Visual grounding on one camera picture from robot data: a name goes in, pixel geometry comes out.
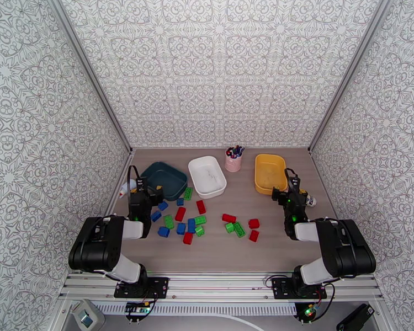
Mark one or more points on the white grey box device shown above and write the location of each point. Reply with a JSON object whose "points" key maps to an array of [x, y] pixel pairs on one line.
{"points": [[86, 316]]}

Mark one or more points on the white plastic container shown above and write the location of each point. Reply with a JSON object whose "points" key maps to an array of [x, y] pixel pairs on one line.
{"points": [[207, 176]]}

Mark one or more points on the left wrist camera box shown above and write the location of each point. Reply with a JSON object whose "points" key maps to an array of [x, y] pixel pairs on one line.
{"points": [[140, 184]]}

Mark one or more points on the circuit board with lit led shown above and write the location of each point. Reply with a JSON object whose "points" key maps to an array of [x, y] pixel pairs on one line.
{"points": [[310, 311]]}

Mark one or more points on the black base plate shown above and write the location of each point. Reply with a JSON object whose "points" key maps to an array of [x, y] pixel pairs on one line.
{"points": [[158, 287], [281, 288]]}

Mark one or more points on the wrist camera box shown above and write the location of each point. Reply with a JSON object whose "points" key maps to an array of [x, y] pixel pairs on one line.
{"points": [[140, 184], [294, 184]]}

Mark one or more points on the black box device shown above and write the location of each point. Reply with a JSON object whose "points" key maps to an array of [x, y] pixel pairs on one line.
{"points": [[355, 318]]}

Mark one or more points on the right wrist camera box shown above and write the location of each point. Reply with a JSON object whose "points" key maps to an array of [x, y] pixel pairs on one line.
{"points": [[294, 184]]}

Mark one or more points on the teal plastic container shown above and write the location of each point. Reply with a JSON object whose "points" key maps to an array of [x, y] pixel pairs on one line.
{"points": [[169, 178]]}

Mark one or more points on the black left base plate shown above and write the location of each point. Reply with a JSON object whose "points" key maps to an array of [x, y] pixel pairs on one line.
{"points": [[158, 287]]}

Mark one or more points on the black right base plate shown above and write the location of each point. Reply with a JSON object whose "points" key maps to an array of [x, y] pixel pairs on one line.
{"points": [[281, 288]]}

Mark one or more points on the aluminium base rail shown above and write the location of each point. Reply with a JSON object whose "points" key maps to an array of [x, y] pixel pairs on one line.
{"points": [[220, 283]]}

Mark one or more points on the small green lego brick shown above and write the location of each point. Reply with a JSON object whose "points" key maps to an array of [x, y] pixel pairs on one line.
{"points": [[229, 227], [199, 231]]}

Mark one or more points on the aluminium side rail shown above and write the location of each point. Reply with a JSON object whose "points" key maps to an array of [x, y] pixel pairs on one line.
{"points": [[119, 188]]}

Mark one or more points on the dark blue marker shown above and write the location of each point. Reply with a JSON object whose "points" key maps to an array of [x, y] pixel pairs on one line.
{"points": [[241, 149]]}

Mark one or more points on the long green lego brick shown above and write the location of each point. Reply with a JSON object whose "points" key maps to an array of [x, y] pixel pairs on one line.
{"points": [[188, 193], [239, 229]]}

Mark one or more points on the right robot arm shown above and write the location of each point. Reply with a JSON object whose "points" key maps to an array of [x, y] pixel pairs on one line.
{"points": [[345, 250]]}

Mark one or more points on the red lego brick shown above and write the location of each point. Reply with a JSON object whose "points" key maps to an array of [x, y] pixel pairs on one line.
{"points": [[188, 238], [254, 235], [253, 223], [200, 207], [180, 213], [228, 218]]}

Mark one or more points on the yellow plastic container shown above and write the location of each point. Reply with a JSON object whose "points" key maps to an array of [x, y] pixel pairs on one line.
{"points": [[269, 173]]}

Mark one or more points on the printed white tube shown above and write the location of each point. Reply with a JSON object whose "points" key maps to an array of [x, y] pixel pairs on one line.
{"points": [[310, 201]]}

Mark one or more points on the pink pen cup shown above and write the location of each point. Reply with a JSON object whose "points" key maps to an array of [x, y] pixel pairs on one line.
{"points": [[233, 164]]}

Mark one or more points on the small blue lego brick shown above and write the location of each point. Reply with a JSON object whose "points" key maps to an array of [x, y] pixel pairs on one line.
{"points": [[180, 201]]}

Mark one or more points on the white squeeze bottle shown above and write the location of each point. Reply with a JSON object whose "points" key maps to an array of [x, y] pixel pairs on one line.
{"points": [[124, 189]]}

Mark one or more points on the small green circuit board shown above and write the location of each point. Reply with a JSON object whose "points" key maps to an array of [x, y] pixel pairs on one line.
{"points": [[138, 308]]}

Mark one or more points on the aluminium corner post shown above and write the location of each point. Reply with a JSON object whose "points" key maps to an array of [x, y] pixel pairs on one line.
{"points": [[348, 75], [89, 73]]}

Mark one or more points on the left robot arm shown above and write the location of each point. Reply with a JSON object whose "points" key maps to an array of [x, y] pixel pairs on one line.
{"points": [[96, 247]]}

